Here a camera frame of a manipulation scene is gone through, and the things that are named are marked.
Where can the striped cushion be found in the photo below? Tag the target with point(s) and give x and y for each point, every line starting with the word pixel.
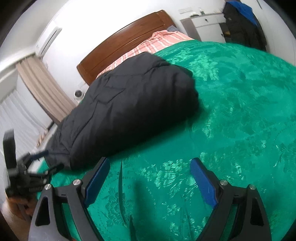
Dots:
pixel 41 138

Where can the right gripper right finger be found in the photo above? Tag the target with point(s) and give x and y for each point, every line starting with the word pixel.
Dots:
pixel 250 221

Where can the person's left hand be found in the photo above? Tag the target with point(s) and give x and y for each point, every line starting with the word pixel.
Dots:
pixel 28 204

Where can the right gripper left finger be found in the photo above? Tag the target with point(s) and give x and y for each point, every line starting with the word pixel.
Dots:
pixel 49 222

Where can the white air conditioner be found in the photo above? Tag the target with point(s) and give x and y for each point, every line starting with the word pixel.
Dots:
pixel 45 41

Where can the blue garment on chair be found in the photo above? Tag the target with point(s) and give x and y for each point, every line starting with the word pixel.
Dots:
pixel 244 10

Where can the beige curtain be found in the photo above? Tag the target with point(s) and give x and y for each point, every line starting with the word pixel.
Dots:
pixel 44 88

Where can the white drawer cabinet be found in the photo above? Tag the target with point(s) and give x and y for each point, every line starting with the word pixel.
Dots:
pixel 41 145

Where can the green floral bedspread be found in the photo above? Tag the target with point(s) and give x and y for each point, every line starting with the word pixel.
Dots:
pixel 244 133

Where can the black puffer jacket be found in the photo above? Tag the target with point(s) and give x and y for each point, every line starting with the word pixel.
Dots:
pixel 135 101

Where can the white sheer curtain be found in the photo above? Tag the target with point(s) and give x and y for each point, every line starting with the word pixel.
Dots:
pixel 26 118

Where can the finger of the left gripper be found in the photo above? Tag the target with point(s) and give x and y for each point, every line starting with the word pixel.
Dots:
pixel 36 156
pixel 47 174

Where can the black coat on chair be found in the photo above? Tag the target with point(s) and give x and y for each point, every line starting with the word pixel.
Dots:
pixel 242 31

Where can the wooden headboard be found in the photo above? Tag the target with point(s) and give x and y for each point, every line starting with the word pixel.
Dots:
pixel 121 42

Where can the pink striped bed sheet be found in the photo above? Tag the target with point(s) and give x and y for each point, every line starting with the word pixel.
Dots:
pixel 158 41

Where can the white desk with drawer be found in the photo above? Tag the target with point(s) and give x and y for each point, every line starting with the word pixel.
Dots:
pixel 205 28

